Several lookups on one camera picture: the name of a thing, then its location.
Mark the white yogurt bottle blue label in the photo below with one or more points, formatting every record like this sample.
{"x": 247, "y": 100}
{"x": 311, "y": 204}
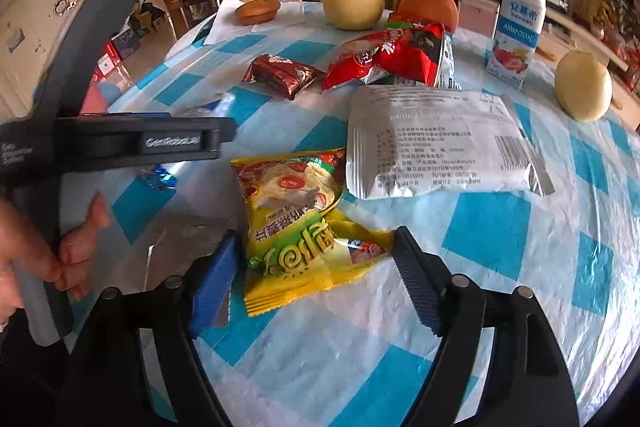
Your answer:
{"x": 517, "y": 22}

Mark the blue candy wrapper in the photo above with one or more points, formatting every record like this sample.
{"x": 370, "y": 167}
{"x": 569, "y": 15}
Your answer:
{"x": 160, "y": 179}

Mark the pink metal box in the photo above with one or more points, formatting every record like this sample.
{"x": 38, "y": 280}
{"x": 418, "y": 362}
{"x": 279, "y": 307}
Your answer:
{"x": 477, "y": 12}

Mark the white silver wipes packet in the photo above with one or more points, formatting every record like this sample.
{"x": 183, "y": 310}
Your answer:
{"x": 430, "y": 142}

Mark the white paper napkin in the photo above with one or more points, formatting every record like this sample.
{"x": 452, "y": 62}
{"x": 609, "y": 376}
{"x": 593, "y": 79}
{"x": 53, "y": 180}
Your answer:
{"x": 225, "y": 24}

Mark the yellow pear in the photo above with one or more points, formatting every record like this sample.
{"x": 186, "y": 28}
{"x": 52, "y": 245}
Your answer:
{"x": 352, "y": 2}
{"x": 582, "y": 87}

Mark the orange fruit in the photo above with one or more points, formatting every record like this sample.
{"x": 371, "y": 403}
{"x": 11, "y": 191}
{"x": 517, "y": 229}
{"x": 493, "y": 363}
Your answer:
{"x": 430, "y": 7}

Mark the small brown red packet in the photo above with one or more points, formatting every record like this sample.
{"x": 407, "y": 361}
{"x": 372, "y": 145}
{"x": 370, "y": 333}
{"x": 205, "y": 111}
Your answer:
{"x": 280, "y": 74}

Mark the small brown bun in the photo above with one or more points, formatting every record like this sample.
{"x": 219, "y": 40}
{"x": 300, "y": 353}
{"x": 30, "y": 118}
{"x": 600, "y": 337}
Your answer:
{"x": 257, "y": 12}

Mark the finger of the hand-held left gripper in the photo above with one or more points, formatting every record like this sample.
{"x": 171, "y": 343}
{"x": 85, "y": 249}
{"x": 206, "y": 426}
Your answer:
{"x": 140, "y": 115}

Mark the blue white checked tablecloth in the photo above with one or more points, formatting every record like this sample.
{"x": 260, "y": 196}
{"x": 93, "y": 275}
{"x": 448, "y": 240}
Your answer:
{"x": 500, "y": 257}

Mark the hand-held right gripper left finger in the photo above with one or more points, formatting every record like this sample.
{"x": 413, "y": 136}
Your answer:
{"x": 215, "y": 287}

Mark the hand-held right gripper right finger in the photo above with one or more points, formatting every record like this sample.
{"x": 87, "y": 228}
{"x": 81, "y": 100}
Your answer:
{"x": 420, "y": 287}

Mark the red snack packet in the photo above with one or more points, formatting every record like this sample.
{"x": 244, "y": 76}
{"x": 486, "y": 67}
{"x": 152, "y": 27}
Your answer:
{"x": 380, "y": 57}

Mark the person's left hand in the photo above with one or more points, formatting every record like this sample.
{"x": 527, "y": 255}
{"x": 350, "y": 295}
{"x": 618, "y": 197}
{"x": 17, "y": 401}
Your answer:
{"x": 75, "y": 252}

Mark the yellow snack packet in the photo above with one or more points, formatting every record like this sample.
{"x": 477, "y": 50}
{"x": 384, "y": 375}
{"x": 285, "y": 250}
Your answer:
{"x": 295, "y": 257}

